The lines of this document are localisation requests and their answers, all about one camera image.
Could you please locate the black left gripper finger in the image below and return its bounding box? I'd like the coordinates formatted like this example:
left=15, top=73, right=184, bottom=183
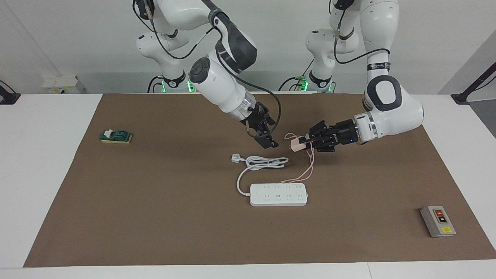
left=306, top=141, right=334, bottom=152
left=308, top=120, right=328, bottom=140

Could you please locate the thin pink charger cable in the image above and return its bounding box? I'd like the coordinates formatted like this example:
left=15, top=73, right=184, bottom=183
left=281, top=133, right=316, bottom=184

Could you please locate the white power strip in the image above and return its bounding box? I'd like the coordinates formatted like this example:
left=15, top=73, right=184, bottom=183
left=250, top=183, right=308, bottom=207

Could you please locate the brown table mat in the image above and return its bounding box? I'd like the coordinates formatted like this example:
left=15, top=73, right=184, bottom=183
left=23, top=93, right=496, bottom=268

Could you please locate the black stand clamp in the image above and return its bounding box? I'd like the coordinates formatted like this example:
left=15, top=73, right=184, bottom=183
left=451, top=62, right=496, bottom=105
left=0, top=80, right=21, bottom=105

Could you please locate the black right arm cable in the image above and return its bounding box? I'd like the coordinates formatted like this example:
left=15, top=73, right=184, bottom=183
left=133, top=0, right=281, bottom=139

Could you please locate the white power strip cord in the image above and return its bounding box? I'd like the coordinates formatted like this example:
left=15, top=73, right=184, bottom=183
left=231, top=153, right=289, bottom=196

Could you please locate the black arm base cable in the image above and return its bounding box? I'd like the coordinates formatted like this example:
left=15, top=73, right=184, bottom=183
left=278, top=77, right=307, bottom=92
left=147, top=76, right=165, bottom=93

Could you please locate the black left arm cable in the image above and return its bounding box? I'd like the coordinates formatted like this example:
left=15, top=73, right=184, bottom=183
left=331, top=0, right=391, bottom=64

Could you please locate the grey push-button switch box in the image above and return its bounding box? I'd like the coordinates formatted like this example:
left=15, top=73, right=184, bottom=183
left=420, top=205, right=456, bottom=238

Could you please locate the green knife switch yellow base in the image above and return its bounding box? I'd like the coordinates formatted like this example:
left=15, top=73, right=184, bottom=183
left=100, top=129, right=133, bottom=145

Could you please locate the white wall outlet box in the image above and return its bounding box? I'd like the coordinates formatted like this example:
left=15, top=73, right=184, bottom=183
left=42, top=76, right=84, bottom=94

